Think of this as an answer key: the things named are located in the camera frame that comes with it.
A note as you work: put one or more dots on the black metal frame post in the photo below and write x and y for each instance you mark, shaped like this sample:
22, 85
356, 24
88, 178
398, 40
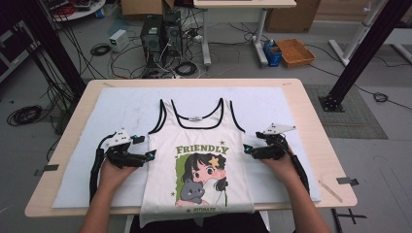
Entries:
55, 45
366, 48

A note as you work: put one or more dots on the brown cardboard box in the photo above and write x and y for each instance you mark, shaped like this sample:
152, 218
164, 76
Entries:
291, 16
142, 6

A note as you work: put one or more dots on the round white table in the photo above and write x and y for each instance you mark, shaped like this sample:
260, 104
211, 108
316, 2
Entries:
81, 8

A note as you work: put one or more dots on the blue box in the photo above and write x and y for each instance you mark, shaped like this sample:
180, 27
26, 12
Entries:
272, 53

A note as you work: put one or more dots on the black computer tower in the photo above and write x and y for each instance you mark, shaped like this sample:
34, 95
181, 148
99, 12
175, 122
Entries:
151, 39
173, 35

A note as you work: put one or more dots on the white metal stand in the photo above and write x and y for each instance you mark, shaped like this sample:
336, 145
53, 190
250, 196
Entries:
359, 35

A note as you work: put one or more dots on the person's right hand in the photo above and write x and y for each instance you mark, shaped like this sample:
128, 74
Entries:
285, 168

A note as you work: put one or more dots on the black tape strip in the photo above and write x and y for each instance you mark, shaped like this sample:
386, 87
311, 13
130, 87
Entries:
347, 181
48, 168

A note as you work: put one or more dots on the orange woven basket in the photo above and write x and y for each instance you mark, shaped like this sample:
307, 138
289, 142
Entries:
294, 51

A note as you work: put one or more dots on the black tape cross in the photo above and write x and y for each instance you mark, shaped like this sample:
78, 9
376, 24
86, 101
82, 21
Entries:
350, 216

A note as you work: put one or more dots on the grey floor mat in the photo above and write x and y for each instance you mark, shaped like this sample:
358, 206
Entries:
353, 123

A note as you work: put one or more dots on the thin wooden stick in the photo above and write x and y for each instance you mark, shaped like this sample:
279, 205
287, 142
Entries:
330, 191

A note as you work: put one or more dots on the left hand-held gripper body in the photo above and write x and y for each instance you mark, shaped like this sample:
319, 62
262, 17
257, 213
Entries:
118, 140

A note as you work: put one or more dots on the white table mat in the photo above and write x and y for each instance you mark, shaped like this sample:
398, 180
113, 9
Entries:
129, 110

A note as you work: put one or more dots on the white-legged wooden desk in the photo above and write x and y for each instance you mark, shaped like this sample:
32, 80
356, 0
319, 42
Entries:
243, 3

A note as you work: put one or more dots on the small white box device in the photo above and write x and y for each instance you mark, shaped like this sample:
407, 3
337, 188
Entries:
118, 40

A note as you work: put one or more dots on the person's dark clothing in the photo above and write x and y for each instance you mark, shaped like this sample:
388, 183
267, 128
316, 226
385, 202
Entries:
226, 225

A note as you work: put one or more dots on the white printed tank top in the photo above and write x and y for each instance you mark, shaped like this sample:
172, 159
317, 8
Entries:
194, 136

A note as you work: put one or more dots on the person's left hand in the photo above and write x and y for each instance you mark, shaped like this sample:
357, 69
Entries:
113, 178

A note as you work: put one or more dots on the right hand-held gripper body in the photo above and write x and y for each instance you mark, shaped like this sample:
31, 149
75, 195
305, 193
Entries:
273, 150

